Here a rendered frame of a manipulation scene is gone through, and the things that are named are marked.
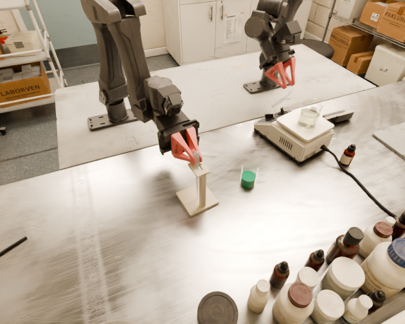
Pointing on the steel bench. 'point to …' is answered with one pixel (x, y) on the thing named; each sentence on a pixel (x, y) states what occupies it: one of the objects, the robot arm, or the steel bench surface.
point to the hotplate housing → (278, 132)
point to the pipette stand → (191, 204)
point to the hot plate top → (323, 126)
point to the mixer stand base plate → (402, 140)
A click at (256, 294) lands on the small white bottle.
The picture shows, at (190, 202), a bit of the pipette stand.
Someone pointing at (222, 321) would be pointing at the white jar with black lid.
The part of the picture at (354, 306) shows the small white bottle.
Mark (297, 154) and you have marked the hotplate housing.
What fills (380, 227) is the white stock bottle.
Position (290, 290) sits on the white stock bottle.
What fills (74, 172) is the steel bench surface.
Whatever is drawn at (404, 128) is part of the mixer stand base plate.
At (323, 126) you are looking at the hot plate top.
